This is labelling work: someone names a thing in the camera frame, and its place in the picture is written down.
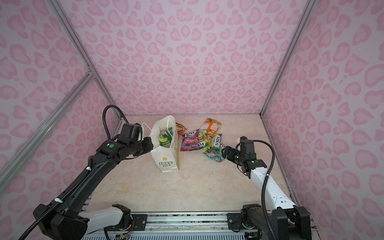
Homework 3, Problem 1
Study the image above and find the teal mint blossom candy bag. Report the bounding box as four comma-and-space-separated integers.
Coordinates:
204, 144, 226, 162

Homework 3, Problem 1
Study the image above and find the green candy bag back side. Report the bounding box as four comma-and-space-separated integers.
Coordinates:
161, 128, 173, 148

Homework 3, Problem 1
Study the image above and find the white paper gift bag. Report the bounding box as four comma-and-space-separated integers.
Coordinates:
149, 116, 180, 173

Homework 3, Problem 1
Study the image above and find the green yellow Fox's candy bag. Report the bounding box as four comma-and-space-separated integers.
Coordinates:
198, 130, 222, 151

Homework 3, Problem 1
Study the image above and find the green Fox's candy bag front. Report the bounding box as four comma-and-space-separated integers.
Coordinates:
159, 131, 170, 147

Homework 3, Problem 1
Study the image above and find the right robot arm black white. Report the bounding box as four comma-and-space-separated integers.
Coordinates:
222, 137, 312, 240

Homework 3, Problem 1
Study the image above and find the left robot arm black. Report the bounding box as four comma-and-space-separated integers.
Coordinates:
20, 123, 154, 240

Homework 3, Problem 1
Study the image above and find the orange candy bag back side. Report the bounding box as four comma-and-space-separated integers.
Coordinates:
199, 118, 221, 135

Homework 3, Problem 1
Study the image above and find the orange Fox's fruits candy bag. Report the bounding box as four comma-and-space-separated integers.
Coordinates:
176, 123, 187, 139

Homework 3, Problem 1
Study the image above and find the purple berries Fox's candy bag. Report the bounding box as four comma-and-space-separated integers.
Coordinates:
181, 130, 199, 152

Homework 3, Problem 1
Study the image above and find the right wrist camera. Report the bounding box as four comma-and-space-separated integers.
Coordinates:
237, 136, 248, 146

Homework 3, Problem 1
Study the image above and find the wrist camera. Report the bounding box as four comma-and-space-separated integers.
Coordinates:
237, 136, 248, 146
138, 124, 144, 141

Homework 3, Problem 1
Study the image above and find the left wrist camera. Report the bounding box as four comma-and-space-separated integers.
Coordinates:
138, 124, 144, 141

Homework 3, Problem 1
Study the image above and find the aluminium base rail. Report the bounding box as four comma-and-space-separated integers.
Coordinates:
55, 210, 320, 240

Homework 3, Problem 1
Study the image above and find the aluminium frame profile diagonal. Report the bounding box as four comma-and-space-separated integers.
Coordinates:
1, 71, 94, 193

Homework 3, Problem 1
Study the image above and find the aluminium frame post left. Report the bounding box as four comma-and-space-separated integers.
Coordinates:
47, 0, 116, 105

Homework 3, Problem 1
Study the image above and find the aluminium frame post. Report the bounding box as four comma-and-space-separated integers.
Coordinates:
260, 0, 319, 119
47, 0, 116, 105

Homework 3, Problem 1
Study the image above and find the aluminium frame post right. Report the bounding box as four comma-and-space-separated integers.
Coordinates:
260, 0, 319, 119

